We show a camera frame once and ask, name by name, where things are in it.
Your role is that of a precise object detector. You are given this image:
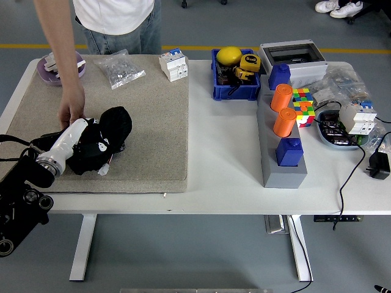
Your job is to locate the colourful puzzle cube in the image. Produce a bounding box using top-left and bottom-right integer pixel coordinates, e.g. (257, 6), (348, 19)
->
(291, 87), (317, 128)

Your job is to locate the person's hand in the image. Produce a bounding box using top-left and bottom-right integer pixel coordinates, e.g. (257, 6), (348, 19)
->
(57, 85), (87, 131)

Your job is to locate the purple dish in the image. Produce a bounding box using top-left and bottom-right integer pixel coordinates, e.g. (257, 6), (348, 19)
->
(37, 51), (87, 87)

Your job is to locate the white table leg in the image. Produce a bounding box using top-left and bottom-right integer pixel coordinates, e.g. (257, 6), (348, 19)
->
(68, 213), (98, 281)
(288, 215), (314, 283)

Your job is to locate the black adapter cord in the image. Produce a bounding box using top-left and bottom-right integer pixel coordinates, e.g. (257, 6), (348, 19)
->
(374, 131), (391, 153)

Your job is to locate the black chair base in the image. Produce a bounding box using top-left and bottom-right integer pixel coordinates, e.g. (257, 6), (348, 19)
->
(346, 0), (391, 25)

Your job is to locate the blue plastic bin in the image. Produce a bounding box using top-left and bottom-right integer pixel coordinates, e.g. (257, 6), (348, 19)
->
(211, 48), (262, 101)

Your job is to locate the clear bag of screws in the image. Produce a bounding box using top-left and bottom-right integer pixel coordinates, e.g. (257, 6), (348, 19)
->
(93, 48), (147, 90)

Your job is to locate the yellow round case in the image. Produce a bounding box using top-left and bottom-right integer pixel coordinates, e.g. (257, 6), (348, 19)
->
(216, 46), (244, 67)

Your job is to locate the black rag with white marks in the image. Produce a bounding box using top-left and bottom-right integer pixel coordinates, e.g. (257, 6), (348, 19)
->
(65, 106), (133, 176)

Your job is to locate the orange cylinder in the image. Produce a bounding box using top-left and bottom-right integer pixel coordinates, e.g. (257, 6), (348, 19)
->
(273, 107), (298, 138)
(271, 84), (294, 113)

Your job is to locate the black power adapter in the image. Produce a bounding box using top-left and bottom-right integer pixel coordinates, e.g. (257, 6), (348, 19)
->
(365, 151), (391, 180)

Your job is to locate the black table control panel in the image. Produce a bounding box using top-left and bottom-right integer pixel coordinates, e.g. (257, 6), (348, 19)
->
(313, 215), (364, 223)

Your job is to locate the white circuit breaker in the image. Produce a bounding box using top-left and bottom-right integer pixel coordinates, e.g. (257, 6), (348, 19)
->
(158, 48), (189, 82)
(338, 100), (378, 136)

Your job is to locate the black electronic module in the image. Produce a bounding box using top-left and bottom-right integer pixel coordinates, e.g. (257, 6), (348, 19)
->
(320, 112), (359, 146)

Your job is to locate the light blue dish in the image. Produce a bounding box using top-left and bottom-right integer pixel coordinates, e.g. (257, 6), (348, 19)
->
(315, 109), (370, 151)

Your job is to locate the wire lead with white connector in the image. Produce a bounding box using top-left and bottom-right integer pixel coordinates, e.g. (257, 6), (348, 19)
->
(97, 154), (114, 176)

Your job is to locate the white shoe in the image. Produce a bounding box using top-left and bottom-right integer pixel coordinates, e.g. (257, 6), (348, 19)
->
(315, 0), (340, 13)
(329, 1), (364, 18)

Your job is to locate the grey enclosure box clear lid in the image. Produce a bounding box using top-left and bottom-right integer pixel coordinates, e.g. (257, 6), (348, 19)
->
(259, 40), (329, 89)

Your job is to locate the person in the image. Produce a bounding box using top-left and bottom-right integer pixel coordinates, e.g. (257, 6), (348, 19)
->
(33, 0), (162, 131)

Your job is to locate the grey block holder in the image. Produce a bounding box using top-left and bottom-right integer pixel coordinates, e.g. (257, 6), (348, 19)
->
(256, 79), (309, 189)

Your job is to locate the clear bag of parts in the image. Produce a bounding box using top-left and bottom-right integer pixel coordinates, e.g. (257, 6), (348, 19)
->
(311, 65), (375, 107)
(362, 117), (391, 156)

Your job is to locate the blue block with knob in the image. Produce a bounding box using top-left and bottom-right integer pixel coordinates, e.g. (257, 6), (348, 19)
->
(276, 137), (305, 167)
(268, 63), (291, 91)

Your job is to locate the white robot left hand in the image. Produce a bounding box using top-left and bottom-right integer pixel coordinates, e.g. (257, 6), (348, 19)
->
(48, 118), (89, 164)

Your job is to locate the black cable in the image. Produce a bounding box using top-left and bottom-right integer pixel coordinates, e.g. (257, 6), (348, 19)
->
(287, 215), (313, 293)
(313, 101), (367, 232)

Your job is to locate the black brown tool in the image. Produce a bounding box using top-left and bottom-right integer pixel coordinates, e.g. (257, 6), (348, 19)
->
(217, 65), (235, 87)

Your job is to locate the grey box under table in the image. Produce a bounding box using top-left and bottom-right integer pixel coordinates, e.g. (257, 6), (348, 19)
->
(264, 215), (290, 235)

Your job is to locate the yellow black tape measure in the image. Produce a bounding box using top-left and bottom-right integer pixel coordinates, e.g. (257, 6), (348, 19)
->
(233, 66), (256, 82)

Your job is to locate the grey-brown table mat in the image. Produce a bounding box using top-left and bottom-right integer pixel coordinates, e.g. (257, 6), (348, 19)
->
(0, 54), (190, 195)

